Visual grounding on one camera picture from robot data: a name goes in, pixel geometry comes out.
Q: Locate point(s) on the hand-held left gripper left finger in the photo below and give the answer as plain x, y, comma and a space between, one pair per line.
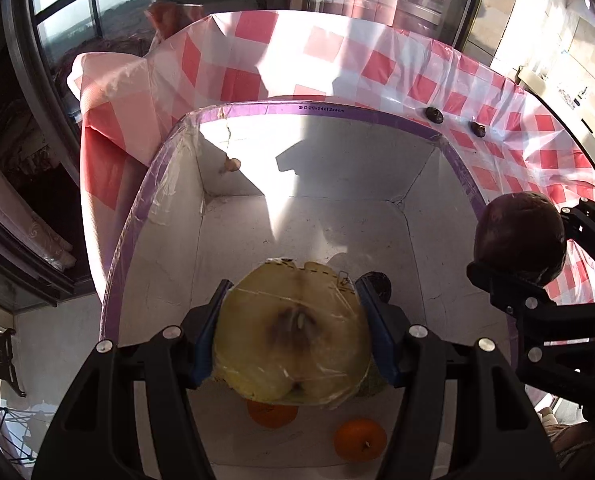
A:
202, 350

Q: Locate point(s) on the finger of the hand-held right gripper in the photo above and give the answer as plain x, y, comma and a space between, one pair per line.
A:
592, 225
517, 295

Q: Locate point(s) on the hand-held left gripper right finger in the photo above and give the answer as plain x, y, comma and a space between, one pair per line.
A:
385, 350

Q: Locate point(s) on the dark purple passion fruit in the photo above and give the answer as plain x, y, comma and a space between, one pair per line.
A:
520, 235

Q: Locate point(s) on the plastic-wrapped yellow apple half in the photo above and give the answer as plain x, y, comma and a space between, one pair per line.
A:
287, 330

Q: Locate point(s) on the small orange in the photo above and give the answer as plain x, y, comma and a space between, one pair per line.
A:
272, 414
360, 440

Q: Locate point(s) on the white box with purple rim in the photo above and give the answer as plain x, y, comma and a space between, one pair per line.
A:
327, 170

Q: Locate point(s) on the person's right hand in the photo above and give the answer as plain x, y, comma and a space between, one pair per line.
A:
577, 440

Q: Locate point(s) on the red white checked tablecloth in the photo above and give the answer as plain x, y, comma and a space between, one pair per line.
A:
237, 80

